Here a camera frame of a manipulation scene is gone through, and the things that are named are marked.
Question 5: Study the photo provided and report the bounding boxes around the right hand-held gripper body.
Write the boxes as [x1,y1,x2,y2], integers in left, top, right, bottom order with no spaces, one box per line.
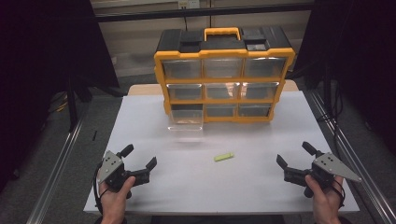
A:
[282,151,363,189]

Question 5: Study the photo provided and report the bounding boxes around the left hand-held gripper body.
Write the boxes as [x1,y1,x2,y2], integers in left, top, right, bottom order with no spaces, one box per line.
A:
[96,150,151,192]

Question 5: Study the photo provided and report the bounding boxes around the person's right hand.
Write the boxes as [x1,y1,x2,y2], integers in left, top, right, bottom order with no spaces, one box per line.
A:
[304,174,344,219]

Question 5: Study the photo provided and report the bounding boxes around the person's left hand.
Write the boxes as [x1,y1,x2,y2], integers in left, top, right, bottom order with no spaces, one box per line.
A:
[99,175,137,219]

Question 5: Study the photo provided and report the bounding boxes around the pulled-out clear plastic drawer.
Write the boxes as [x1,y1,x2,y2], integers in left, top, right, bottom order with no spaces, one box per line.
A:
[167,104,205,132]

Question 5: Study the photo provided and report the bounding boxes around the small light green stick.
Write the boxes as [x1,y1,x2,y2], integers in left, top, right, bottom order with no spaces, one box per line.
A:
[213,151,235,162]

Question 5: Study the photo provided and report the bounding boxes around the black metal stand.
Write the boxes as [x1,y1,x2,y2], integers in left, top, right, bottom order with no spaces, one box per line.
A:
[65,74,94,133]

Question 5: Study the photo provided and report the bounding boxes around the set of closed clear drawers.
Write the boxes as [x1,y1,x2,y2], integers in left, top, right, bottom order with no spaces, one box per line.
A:
[162,57,288,119]

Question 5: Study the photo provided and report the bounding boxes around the black curtain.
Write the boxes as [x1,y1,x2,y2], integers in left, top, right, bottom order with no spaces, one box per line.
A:
[0,0,120,192]
[293,0,396,153]

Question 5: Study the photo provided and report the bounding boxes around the yellow black drawer organizer cabinet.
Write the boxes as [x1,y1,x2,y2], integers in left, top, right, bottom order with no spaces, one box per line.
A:
[153,26,296,124]

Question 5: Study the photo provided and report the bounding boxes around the black horizontal bar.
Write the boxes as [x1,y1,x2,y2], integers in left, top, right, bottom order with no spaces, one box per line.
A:
[92,2,316,23]

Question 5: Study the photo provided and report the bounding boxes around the aluminium floor rail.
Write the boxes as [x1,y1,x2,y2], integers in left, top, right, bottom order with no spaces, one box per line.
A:
[306,89,396,224]
[25,116,86,224]

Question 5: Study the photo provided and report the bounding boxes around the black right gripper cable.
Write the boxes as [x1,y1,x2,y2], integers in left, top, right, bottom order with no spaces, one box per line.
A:
[330,177,347,209]

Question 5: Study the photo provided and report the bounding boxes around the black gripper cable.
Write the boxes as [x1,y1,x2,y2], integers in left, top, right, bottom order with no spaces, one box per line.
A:
[330,177,347,209]
[92,162,108,216]

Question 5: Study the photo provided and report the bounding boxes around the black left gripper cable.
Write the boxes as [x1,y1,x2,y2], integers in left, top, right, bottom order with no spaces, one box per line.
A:
[92,162,108,216]

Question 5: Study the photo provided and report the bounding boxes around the black floor cables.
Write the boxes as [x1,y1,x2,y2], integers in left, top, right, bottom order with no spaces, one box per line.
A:
[316,81,345,152]

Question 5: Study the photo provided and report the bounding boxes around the yellow floor cable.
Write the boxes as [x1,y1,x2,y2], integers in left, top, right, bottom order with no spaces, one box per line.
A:
[54,92,69,114]

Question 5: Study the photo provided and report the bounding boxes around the white wall outlet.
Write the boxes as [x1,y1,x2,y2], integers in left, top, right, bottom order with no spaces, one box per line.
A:
[177,0,201,9]

